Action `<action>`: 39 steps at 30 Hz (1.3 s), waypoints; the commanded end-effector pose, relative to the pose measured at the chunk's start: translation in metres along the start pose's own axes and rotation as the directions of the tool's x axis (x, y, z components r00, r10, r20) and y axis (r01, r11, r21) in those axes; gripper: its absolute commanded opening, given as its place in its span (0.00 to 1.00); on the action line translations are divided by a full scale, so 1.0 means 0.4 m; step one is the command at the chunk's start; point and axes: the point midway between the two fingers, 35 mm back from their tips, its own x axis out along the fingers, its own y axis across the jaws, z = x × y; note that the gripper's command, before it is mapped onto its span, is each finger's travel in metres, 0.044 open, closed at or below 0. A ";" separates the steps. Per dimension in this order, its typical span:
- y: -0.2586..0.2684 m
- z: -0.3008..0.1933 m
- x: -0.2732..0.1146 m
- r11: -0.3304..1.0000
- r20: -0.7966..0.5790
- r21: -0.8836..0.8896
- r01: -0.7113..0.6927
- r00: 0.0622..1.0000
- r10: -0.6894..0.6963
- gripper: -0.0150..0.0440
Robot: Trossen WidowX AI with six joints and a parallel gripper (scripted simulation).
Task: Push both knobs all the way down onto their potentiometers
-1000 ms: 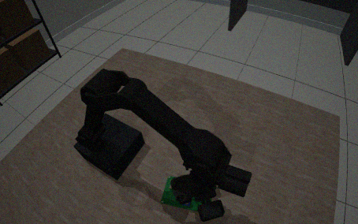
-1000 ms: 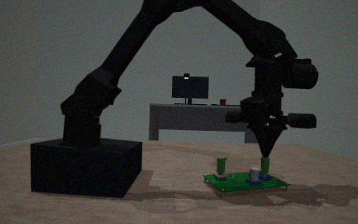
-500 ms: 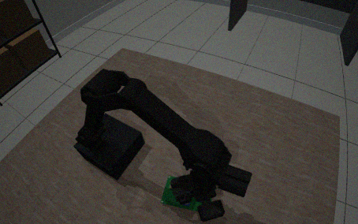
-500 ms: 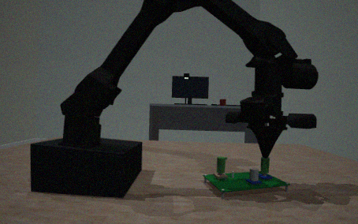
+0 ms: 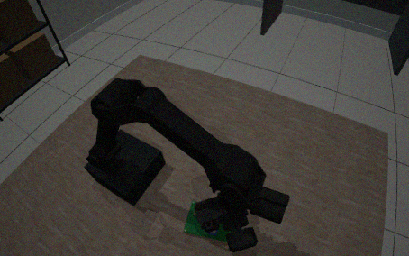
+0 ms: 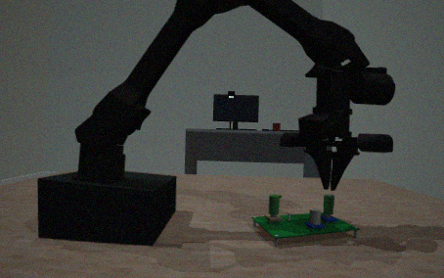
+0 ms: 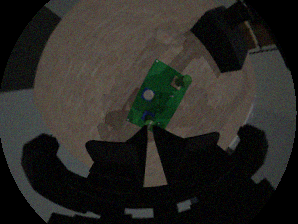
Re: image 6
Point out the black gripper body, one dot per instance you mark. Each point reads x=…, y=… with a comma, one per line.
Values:
x=371, y=143

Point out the green circuit board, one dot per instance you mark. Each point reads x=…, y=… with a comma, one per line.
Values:
x=300, y=225

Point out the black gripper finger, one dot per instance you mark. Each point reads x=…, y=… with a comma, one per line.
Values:
x=323, y=160
x=340, y=163

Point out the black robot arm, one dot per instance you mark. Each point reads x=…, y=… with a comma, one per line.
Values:
x=327, y=44

